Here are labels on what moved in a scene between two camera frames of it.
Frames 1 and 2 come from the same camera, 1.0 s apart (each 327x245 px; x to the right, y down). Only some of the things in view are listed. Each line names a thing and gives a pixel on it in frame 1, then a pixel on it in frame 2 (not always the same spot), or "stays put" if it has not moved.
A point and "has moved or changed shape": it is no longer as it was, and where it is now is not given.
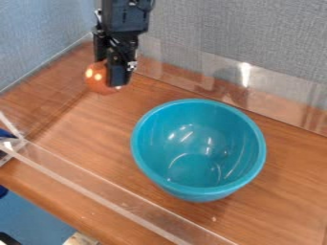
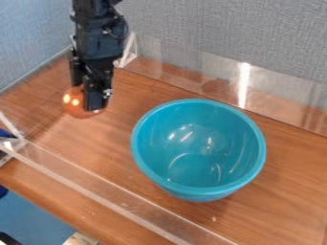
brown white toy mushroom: [97, 77] has moved or changed shape
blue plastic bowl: [200, 147] stays put
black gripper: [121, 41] → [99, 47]
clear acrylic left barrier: [51, 63] stays put
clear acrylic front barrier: [101, 192] stays put
